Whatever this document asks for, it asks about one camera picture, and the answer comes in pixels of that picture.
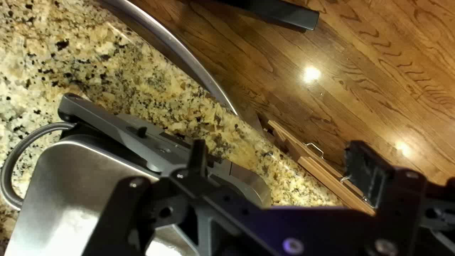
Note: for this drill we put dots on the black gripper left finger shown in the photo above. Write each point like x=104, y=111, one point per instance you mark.
x=143, y=213

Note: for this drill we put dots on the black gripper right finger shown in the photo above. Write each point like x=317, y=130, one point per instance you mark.
x=403, y=199

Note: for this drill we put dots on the silver sandwich maker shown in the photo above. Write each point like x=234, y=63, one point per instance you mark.
x=71, y=189

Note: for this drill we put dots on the wooden drawer cabinet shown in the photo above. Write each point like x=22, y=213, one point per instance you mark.
x=327, y=175

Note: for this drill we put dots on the dark metal stand base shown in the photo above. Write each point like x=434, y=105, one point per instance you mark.
x=285, y=11

